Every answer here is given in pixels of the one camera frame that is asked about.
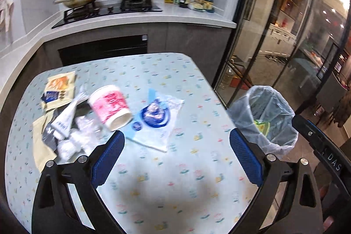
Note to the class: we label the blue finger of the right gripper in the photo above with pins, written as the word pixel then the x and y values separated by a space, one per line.
pixel 333 159

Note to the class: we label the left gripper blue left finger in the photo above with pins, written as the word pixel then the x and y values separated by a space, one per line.
pixel 104 157

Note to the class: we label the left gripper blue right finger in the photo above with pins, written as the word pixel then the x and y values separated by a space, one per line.
pixel 250 163

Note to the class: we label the clear plastic bag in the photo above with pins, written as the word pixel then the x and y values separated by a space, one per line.
pixel 85 137

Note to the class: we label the pink paper cup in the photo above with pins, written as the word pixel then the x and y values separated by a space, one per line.
pixel 110 106

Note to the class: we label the green milk carton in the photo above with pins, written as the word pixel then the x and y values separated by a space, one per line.
pixel 59 127

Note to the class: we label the blue white plastic wrapper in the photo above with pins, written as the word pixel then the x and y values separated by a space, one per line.
pixel 153 124

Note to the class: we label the beige snack bag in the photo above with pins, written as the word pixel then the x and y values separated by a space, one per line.
pixel 58 92

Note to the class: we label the trash bin with clear liner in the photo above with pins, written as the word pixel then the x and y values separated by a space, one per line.
pixel 264 117

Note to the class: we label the floral tablecloth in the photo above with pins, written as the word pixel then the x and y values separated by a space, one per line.
pixel 193 184

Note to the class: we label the built-in black oven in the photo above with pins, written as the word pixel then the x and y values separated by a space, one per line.
pixel 102 49

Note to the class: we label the black framed glass door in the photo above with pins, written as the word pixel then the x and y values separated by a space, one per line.
pixel 297 47

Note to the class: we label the black gas stove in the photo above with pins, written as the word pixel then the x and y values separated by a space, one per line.
pixel 92 11

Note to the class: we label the teal lidded jars set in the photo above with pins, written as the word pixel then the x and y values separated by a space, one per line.
pixel 203 5

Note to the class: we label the hanging pink cloth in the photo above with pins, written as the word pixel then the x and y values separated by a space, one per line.
pixel 6 7

